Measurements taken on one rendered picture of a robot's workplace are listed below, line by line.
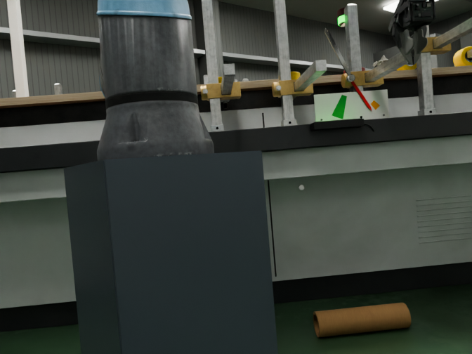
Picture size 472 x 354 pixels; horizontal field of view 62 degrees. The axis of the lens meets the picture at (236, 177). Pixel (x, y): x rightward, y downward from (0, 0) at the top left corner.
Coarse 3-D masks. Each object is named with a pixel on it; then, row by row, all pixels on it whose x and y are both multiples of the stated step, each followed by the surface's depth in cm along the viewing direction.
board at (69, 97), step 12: (396, 72) 154; (408, 72) 154; (432, 72) 155; (444, 72) 155; (456, 72) 156; (468, 72) 156; (204, 84) 150; (240, 84) 151; (252, 84) 151; (264, 84) 151; (324, 84) 156; (36, 96) 146; (48, 96) 147; (60, 96) 147; (72, 96) 147; (84, 96) 147; (96, 96) 148; (0, 108) 150
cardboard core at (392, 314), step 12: (324, 312) 128; (336, 312) 127; (348, 312) 127; (360, 312) 127; (372, 312) 127; (384, 312) 127; (396, 312) 127; (408, 312) 127; (324, 324) 125; (336, 324) 125; (348, 324) 125; (360, 324) 125; (372, 324) 125; (384, 324) 126; (396, 324) 126; (408, 324) 126; (324, 336) 126
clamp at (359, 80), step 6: (354, 72) 135; (360, 72) 135; (366, 72) 135; (342, 78) 138; (360, 78) 135; (342, 84) 139; (348, 84) 136; (360, 84) 135; (366, 84) 136; (372, 84) 136; (378, 84) 137
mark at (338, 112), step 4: (344, 96) 135; (340, 100) 135; (344, 100) 135; (340, 104) 135; (344, 104) 135; (336, 108) 135; (340, 108) 135; (344, 108) 135; (336, 112) 135; (340, 112) 135; (336, 116) 135; (340, 116) 135
